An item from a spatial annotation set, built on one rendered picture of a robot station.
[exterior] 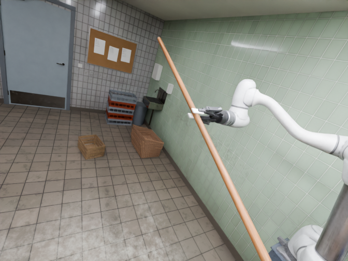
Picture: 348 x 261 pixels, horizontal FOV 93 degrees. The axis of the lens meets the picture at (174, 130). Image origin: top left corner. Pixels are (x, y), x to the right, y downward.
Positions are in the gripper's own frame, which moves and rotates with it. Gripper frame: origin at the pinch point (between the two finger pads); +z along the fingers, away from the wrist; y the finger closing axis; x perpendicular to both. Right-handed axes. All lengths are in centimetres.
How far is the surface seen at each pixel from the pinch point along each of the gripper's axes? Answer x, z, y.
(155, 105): 205, -101, 178
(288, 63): 57, -121, -30
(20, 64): 312, 146, 221
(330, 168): -38, -121, 3
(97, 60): 331, 14, 181
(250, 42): 114, -121, -23
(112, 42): 349, -13, 139
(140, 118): 236, -97, 260
